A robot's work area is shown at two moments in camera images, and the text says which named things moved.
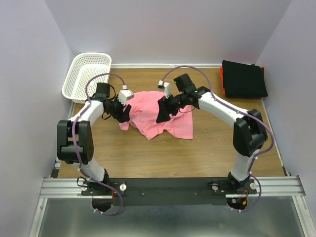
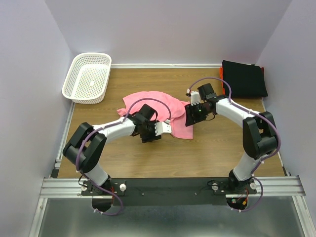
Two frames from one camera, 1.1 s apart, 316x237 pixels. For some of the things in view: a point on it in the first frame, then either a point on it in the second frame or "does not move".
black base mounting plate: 169,191 does not move
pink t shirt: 143,115 does not move
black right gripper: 165,109 → 189,120
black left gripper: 125,116 → 153,137
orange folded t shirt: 221,73 does not move
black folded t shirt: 243,80 does not move
